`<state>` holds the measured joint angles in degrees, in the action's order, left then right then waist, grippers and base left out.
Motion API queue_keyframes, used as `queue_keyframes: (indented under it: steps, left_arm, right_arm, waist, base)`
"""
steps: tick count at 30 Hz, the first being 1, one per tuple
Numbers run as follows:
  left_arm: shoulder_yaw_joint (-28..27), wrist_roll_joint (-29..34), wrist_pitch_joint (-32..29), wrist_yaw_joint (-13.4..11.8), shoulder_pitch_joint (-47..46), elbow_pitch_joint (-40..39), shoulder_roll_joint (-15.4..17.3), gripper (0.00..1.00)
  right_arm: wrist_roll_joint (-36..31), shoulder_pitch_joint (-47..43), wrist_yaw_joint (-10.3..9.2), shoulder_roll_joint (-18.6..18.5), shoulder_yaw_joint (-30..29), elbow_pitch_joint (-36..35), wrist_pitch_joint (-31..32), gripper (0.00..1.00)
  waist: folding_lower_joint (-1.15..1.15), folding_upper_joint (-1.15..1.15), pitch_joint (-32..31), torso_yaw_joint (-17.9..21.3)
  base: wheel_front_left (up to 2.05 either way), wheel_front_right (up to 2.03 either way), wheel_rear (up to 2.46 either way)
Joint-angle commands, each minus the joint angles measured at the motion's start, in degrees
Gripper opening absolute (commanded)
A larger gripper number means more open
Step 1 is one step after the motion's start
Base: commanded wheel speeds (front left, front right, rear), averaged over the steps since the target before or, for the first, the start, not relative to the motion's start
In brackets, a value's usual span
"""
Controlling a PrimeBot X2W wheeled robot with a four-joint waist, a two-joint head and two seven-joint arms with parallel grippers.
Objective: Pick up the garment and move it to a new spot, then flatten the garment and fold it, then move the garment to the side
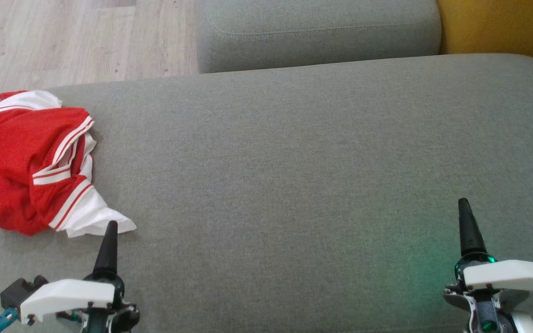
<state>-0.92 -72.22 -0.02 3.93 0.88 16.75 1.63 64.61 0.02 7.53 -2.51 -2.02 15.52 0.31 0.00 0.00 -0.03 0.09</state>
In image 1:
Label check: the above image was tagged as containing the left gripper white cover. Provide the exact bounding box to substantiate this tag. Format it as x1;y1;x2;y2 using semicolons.
20;221;140;333

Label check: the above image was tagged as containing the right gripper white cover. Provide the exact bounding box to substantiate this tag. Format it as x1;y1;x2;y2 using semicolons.
445;198;533;333

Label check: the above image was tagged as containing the red garment with white stripes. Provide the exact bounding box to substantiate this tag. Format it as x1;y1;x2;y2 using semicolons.
0;90;137;239

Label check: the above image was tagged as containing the large grey sofa seat cushion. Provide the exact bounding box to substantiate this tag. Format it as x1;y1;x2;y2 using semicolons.
0;53;533;333

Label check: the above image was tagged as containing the wide yellow sofa backrest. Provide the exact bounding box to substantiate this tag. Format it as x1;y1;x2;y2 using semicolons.
437;0;533;74

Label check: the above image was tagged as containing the medium grey sofa seat cushion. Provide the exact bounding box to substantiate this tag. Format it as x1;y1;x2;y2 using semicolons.
196;0;442;74

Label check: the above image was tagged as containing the blue left camera cable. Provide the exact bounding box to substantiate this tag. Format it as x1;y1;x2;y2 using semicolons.
0;308;19;333

